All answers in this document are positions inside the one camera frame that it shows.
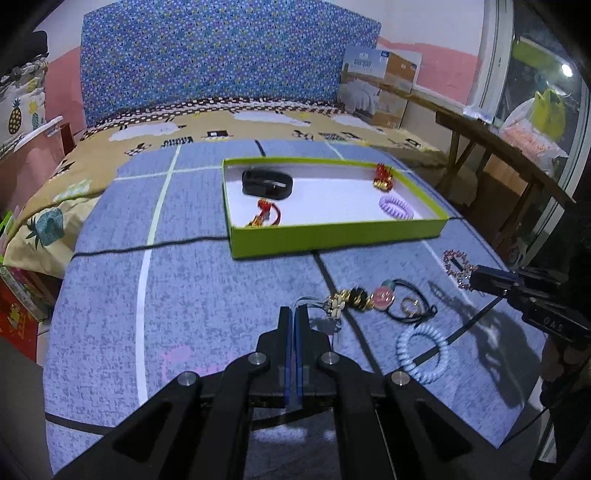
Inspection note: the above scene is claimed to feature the printed cardboard box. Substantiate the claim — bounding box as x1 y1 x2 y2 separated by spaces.
337 45 423 130

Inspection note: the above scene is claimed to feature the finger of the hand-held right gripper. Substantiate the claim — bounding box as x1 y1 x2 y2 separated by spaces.
475 265 568 288
470 272 533 302

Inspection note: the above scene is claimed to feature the black bag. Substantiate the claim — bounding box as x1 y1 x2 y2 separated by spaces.
25 30 49 62

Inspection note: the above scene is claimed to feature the wooden table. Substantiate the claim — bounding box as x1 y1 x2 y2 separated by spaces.
379 83 575 259

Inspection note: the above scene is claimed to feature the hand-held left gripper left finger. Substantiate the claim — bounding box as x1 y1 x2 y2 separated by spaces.
51 305 296 480

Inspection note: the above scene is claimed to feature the black hair tie pink bead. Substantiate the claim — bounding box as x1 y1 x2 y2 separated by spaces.
373 278 438 324

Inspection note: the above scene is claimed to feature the yellow-green bag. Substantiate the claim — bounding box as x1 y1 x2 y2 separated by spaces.
529 88 567 134

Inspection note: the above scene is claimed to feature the purple spiral hair tie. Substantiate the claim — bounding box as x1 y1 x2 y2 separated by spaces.
379 194 415 221

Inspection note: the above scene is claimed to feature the glass balcony door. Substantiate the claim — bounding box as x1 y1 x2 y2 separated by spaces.
466 0 591 259

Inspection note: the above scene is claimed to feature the blue grid blanket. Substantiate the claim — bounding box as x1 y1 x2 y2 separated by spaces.
44 138 550 462

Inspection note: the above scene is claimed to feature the red bead bracelet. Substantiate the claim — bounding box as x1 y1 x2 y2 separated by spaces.
372 163 394 191

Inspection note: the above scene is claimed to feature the black wristband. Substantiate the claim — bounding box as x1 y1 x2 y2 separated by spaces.
241 169 294 200

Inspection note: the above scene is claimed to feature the pink cabinet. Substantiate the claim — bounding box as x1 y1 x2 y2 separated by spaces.
0 120 77 217

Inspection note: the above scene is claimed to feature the pineapple print pillow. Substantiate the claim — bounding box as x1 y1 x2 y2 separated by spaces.
0 60 49 160

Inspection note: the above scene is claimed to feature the red tassel charm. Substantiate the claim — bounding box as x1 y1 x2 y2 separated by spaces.
244 198 284 229

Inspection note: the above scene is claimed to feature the shell bead bracelet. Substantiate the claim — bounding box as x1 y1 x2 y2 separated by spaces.
295 287 376 334

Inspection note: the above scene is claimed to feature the light blue spiral hair tie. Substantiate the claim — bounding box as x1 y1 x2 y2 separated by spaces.
396 324 450 384

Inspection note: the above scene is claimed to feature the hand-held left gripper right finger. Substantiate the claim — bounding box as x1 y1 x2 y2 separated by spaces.
294 305 532 480

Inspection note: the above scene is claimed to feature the green paper bag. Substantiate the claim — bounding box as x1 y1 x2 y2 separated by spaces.
0 210 16 252

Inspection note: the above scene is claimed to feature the person's right hand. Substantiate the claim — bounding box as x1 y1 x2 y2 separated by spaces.
541 337 591 403

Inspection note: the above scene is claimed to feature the white plastic bag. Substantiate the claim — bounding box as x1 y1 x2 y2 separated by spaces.
499 99 572 172

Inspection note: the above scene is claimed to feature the pink bead bracelet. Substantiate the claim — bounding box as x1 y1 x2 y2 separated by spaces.
443 249 481 291

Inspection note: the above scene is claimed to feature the red box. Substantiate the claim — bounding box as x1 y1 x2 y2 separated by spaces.
0 265 52 361

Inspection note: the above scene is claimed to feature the yellow printed bedsheet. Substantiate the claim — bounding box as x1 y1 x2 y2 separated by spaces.
7 96 448 278

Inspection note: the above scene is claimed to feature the blue floral headboard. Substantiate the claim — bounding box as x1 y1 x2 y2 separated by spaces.
81 0 382 127

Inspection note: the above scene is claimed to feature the green shallow cardboard box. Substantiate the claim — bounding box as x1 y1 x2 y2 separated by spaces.
222 157 450 260

